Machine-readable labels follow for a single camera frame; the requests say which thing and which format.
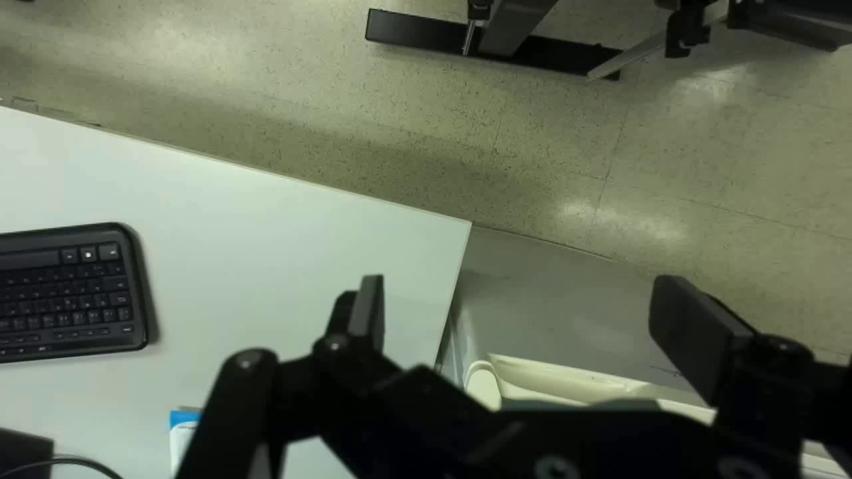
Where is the blue and white paper packet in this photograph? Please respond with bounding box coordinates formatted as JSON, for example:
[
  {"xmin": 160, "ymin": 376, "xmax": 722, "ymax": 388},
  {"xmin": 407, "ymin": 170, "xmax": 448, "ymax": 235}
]
[{"xmin": 168, "ymin": 405, "xmax": 204, "ymax": 476}]

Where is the black computer keyboard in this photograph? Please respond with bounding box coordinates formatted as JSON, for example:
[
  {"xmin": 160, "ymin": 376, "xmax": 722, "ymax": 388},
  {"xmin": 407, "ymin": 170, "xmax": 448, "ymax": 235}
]
[{"xmin": 0, "ymin": 220, "xmax": 160, "ymax": 367}]

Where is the black desk cable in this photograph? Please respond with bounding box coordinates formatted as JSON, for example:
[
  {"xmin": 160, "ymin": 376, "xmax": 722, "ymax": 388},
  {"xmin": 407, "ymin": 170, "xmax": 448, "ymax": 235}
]
[{"xmin": 0, "ymin": 454, "xmax": 126, "ymax": 479}]

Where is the white mini fridge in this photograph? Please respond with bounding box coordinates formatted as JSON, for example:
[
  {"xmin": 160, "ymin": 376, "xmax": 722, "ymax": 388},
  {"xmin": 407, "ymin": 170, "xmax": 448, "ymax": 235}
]
[{"xmin": 433, "ymin": 220, "xmax": 841, "ymax": 479}]

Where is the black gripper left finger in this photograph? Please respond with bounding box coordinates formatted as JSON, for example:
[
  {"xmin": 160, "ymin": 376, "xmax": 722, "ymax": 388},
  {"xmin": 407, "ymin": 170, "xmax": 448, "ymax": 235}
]
[{"xmin": 172, "ymin": 272, "xmax": 481, "ymax": 479}]

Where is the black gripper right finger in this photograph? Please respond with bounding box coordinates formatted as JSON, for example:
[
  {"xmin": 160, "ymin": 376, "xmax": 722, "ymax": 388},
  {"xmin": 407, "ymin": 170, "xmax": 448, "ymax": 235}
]
[{"xmin": 647, "ymin": 272, "xmax": 852, "ymax": 479}]

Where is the black metal stand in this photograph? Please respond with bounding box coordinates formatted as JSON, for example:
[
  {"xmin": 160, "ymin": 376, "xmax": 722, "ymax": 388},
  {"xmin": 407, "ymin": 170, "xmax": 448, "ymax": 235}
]
[{"xmin": 582, "ymin": 0, "xmax": 717, "ymax": 82}]

